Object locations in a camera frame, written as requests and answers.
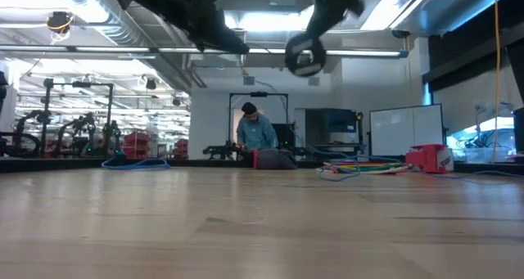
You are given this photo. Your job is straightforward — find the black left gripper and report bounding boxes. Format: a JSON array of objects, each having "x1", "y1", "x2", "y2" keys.
[{"x1": 175, "y1": 0, "x2": 251, "y2": 53}]

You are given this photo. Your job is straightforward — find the person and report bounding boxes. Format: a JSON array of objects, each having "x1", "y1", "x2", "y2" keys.
[{"x1": 236, "y1": 101, "x2": 280, "y2": 153}]

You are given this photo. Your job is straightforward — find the dark blue cabinet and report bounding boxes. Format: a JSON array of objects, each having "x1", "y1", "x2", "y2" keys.
[{"x1": 294, "y1": 108, "x2": 365, "y2": 162}]

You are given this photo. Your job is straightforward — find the red storage bins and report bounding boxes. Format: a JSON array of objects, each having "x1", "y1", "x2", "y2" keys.
[
  {"x1": 174, "y1": 138, "x2": 190, "y2": 160},
  {"x1": 122, "y1": 130, "x2": 151, "y2": 160}
]

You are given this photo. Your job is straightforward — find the grey and red pouch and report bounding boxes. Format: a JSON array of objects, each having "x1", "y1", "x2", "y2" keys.
[{"x1": 252, "y1": 147, "x2": 299, "y2": 171}]

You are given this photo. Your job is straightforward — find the white whiteboard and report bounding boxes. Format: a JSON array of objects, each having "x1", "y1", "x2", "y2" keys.
[{"x1": 368, "y1": 103, "x2": 447, "y2": 160}]

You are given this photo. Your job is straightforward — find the long ceiling light bar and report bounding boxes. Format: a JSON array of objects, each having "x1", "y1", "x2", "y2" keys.
[{"x1": 0, "y1": 44, "x2": 410, "y2": 60}]

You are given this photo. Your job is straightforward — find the red box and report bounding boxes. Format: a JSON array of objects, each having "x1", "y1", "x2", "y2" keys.
[{"x1": 404, "y1": 143, "x2": 454, "y2": 174}]

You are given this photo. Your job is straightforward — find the background robot workstation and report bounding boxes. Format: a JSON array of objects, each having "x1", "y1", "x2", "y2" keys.
[{"x1": 0, "y1": 70, "x2": 132, "y2": 160}]

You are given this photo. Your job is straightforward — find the clear plastic tub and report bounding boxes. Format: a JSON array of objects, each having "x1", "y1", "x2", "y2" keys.
[{"x1": 464, "y1": 146, "x2": 516, "y2": 164}]

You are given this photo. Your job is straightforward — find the black background gantry frame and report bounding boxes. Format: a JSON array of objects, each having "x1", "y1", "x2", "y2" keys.
[{"x1": 202, "y1": 90, "x2": 306, "y2": 161}]

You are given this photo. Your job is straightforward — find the silver ventilation duct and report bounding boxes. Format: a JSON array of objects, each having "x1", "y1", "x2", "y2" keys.
[{"x1": 43, "y1": 0, "x2": 208, "y2": 92}]

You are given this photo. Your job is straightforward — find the coiled blue cord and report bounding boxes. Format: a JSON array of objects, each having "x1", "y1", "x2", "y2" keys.
[{"x1": 101, "y1": 155, "x2": 171, "y2": 172}]

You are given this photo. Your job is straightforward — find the multicoloured wire bundle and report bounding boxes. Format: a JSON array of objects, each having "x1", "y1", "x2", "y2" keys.
[{"x1": 314, "y1": 160, "x2": 414, "y2": 176}]

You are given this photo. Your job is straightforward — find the yellow ceiling cord reel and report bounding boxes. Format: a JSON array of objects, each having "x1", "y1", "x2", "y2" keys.
[{"x1": 45, "y1": 11, "x2": 75, "y2": 35}]

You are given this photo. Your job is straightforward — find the hanging yellow cable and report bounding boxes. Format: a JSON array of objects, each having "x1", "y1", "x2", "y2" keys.
[{"x1": 492, "y1": 0, "x2": 503, "y2": 164}]

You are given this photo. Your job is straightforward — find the black aluminium table frame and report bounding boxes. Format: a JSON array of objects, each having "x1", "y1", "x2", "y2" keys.
[{"x1": 0, "y1": 156, "x2": 524, "y2": 174}]

